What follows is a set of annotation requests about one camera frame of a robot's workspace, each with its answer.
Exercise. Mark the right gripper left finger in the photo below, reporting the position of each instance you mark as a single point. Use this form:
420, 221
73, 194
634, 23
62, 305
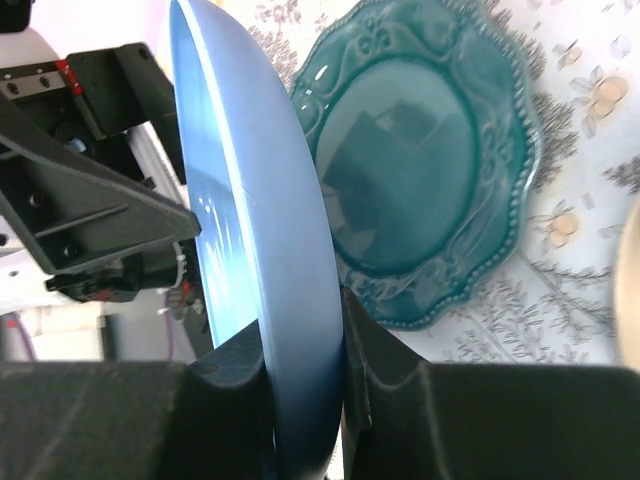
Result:
140, 420

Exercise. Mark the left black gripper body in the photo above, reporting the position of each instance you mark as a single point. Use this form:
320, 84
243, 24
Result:
116, 107

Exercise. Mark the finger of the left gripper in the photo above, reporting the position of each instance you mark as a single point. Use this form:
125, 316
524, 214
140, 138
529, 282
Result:
72, 213

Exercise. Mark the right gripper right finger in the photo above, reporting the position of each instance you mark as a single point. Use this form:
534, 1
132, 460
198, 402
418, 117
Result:
407, 418

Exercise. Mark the light blue plate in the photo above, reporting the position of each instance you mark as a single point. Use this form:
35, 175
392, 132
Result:
265, 250

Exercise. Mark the dark teal scalloped plate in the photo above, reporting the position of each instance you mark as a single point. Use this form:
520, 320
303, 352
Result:
420, 120

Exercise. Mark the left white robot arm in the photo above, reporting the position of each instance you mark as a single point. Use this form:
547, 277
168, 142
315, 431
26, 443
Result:
159, 323

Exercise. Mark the floral patterned table mat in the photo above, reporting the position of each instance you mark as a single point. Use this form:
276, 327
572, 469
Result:
550, 300

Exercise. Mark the cream and green floral plate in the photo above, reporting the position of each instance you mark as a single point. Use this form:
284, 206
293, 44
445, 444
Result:
626, 291

